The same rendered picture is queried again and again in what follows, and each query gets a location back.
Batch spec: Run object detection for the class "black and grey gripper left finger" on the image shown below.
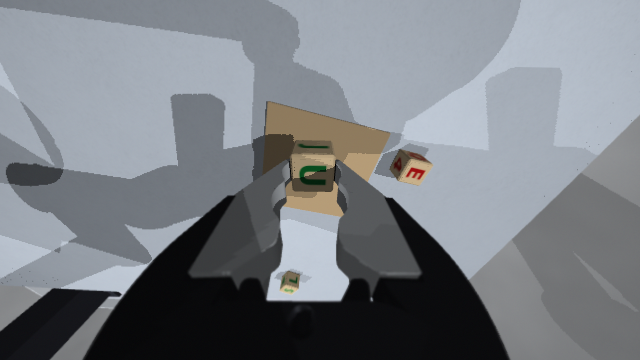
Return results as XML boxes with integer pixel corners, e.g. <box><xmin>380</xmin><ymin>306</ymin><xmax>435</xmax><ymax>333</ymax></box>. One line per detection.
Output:
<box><xmin>83</xmin><ymin>159</ymin><xmax>292</xmax><ymax>360</ymax></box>

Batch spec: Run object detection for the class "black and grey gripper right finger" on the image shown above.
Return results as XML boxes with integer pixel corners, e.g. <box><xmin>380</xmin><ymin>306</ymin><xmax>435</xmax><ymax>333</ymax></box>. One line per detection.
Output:
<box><xmin>334</xmin><ymin>159</ymin><xmax>510</xmax><ymax>360</ymax></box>

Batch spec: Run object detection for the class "tan flat mat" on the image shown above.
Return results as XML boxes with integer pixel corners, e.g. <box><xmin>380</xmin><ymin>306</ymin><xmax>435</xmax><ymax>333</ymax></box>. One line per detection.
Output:
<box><xmin>262</xmin><ymin>101</ymin><xmax>390</xmax><ymax>217</ymax></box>

